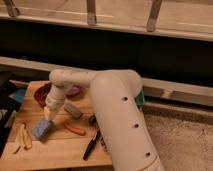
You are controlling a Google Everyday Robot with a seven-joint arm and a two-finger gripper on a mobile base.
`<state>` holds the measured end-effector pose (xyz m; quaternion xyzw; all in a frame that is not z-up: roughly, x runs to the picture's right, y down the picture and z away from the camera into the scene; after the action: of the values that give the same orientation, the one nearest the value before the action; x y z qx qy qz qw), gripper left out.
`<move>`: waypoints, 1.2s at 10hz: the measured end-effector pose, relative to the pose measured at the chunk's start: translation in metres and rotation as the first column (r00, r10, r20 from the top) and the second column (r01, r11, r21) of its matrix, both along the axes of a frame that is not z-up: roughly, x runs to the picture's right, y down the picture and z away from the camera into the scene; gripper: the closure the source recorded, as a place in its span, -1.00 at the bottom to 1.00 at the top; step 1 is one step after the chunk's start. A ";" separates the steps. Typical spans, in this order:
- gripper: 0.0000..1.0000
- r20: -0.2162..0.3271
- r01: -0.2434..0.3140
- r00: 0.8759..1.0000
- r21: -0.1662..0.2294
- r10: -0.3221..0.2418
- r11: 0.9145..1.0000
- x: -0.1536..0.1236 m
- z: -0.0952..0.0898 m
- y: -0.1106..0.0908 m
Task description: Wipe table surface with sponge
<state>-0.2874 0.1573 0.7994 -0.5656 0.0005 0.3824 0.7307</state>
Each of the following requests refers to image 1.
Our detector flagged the metal window railing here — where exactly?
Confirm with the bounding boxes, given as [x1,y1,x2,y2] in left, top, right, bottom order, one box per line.
[0,0,213,42]

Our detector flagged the purple toy eggplant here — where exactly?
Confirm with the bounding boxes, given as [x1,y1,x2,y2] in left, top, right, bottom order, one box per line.
[66,85,82,97]

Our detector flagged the blue sponge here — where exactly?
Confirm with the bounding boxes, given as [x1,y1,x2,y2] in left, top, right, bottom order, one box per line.
[32,119,54,139]

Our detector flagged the green object behind arm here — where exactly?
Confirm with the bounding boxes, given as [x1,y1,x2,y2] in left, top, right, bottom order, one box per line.
[135,90,145,109]

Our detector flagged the grey rectangular block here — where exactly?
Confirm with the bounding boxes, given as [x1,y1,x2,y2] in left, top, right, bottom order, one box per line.
[64,103,83,119]

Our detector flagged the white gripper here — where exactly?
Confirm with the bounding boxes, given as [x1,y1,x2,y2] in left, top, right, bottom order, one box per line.
[44,85,66,121]

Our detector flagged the black handled tool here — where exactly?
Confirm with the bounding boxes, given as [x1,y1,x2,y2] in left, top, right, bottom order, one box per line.
[83,130,100,160]

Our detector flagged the orange toy carrot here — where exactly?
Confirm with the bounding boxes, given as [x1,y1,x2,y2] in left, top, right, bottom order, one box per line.
[63,122,86,136]

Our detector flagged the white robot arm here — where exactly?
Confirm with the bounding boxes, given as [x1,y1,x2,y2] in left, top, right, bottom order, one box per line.
[44,69,165,171]

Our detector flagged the small dark round object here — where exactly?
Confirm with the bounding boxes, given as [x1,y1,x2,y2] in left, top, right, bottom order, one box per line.
[89,115,96,125]

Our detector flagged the dark red bowl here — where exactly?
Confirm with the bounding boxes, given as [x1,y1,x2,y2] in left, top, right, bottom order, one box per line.
[34,83,51,107]

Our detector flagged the blue object at left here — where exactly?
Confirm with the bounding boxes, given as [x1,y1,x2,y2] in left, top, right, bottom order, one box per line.
[11,88,26,103]

